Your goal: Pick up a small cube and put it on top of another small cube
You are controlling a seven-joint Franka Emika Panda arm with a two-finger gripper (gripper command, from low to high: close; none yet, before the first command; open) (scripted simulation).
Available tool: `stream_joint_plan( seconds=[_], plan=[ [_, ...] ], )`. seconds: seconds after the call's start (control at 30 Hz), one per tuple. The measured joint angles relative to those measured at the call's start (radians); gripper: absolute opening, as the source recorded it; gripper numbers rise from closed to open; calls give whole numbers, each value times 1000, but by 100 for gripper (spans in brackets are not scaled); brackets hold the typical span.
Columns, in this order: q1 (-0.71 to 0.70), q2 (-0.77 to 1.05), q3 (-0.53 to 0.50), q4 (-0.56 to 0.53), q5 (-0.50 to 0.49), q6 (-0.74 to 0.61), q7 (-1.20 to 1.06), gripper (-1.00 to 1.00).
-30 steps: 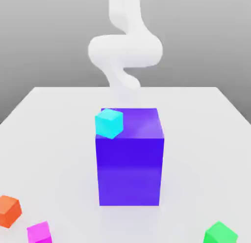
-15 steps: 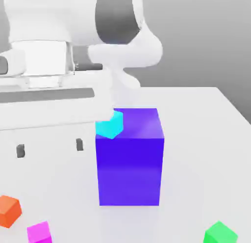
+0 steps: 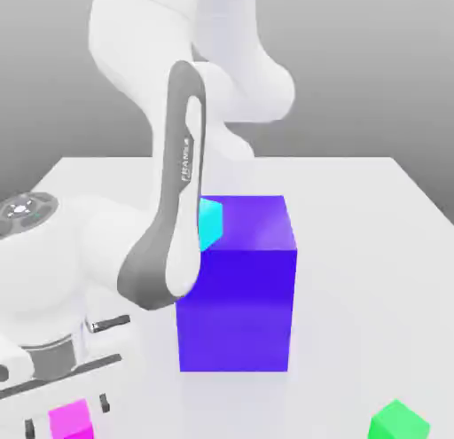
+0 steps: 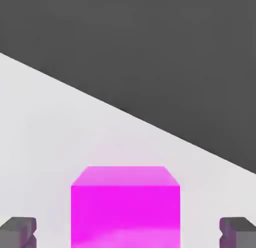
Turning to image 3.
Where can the large blue box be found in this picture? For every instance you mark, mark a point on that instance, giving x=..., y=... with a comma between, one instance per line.
x=237, y=304

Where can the small cyan cube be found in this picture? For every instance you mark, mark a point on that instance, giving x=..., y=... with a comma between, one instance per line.
x=210, y=221

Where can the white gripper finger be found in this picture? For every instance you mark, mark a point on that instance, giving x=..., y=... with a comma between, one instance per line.
x=29, y=430
x=104, y=402

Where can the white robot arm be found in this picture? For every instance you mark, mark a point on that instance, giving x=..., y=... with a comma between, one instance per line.
x=134, y=91

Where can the small magenta cube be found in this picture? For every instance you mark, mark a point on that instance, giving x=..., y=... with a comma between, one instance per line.
x=69, y=419

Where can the small green cube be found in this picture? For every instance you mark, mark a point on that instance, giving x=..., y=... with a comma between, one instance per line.
x=399, y=423

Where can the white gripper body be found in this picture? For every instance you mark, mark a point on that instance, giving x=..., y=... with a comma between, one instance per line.
x=67, y=389

